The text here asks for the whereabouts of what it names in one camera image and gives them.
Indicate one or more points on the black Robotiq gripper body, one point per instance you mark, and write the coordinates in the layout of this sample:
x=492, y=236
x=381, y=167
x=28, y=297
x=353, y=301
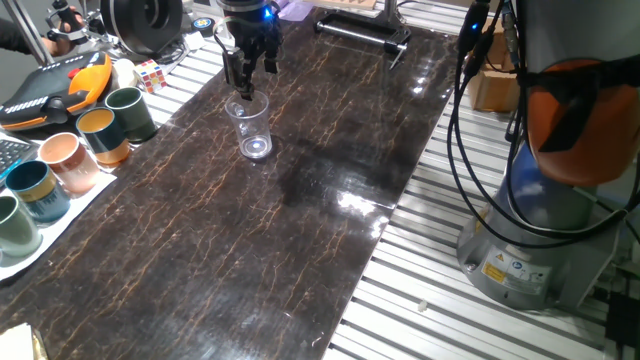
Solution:
x=252, y=37

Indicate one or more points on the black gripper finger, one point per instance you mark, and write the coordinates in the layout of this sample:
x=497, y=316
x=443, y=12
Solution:
x=271, y=59
x=236, y=67

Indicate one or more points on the clear plastic cup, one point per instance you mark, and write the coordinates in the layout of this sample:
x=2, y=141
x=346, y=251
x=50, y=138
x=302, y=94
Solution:
x=250, y=130

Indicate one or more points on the black handheld controller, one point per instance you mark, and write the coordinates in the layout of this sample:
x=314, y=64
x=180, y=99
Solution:
x=67, y=20

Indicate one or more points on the pink ceramic cup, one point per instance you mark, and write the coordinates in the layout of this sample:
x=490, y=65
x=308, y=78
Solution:
x=71, y=164

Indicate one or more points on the blue cup with gold band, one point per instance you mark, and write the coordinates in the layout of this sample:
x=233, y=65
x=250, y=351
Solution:
x=39, y=192

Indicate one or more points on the person's forearm in black sleeve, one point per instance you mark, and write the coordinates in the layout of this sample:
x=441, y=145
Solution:
x=17, y=36

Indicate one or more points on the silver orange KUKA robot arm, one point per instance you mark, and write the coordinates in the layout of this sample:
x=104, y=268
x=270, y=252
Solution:
x=540, y=200

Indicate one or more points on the dark green ceramic cup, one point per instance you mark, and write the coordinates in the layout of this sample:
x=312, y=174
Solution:
x=131, y=115

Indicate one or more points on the navy cup with orange base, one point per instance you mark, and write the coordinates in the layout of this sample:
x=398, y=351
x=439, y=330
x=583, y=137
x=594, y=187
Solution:
x=104, y=137

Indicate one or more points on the person's hand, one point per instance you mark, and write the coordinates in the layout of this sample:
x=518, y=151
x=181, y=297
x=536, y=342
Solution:
x=59, y=46

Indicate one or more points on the small white card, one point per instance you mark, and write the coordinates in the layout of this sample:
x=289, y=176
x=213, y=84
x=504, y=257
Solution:
x=195, y=41

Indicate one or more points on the lavender cloth piece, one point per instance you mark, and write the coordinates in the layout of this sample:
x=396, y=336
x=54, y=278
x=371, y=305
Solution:
x=295, y=11

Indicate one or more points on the Rubik's cube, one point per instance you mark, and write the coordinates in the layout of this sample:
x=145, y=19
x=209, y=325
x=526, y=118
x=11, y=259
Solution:
x=150, y=76

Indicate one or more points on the black metal stand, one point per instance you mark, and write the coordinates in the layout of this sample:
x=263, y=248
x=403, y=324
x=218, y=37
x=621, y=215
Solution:
x=357, y=35

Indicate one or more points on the black filament spool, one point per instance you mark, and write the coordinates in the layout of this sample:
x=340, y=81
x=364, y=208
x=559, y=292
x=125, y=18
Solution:
x=145, y=22

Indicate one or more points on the white round object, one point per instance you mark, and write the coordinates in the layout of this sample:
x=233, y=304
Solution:
x=125, y=74

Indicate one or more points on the dark brown marble mat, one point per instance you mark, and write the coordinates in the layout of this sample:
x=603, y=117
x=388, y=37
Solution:
x=200, y=225

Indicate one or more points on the orange black teach pendant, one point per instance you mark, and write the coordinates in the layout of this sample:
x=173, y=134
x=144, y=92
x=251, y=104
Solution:
x=55, y=95

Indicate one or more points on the white paper sheet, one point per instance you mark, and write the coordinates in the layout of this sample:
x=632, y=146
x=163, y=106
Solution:
x=80, y=200

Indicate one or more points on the open brown cardboard box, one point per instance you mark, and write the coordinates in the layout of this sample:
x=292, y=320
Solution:
x=492, y=90

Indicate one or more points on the black computer keyboard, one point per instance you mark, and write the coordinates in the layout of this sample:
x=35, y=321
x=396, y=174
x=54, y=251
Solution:
x=12, y=155

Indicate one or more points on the gold white small box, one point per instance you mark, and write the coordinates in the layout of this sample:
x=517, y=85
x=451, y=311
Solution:
x=17, y=342

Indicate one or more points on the aluminium frame pole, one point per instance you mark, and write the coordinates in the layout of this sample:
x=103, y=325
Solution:
x=27, y=32

